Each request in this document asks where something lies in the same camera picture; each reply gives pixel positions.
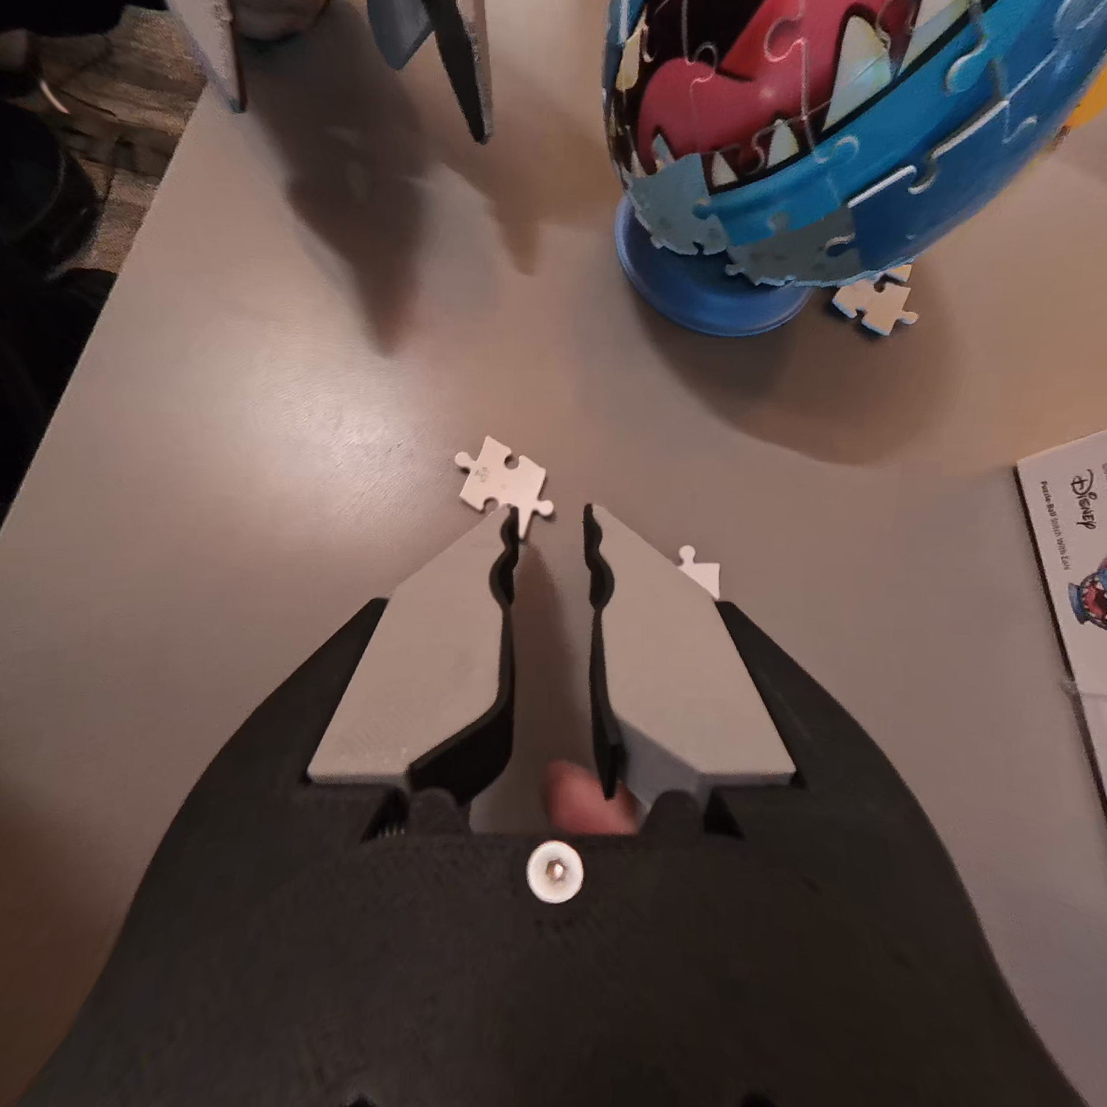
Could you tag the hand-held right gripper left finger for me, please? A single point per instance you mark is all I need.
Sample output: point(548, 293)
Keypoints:
point(415, 683)

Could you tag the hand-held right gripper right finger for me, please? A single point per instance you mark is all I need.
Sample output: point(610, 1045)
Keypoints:
point(682, 692)

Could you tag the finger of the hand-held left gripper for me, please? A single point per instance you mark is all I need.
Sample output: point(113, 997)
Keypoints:
point(458, 44)
point(207, 35)

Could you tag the white puzzle piece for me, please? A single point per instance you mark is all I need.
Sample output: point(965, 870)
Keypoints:
point(874, 302)
point(497, 480)
point(702, 578)

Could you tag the blue ball stand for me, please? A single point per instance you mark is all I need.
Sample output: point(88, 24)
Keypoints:
point(709, 302)

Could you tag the blue puzzle ball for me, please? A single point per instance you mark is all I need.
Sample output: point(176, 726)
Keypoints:
point(908, 147)

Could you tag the colourful cardboard puzzle box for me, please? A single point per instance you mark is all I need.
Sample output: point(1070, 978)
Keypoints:
point(1077, 562)

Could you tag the person's left hand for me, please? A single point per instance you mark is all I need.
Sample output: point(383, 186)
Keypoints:
point(277, 16)

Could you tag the person's right hand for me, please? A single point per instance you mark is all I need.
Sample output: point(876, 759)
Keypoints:
point(588, 804)

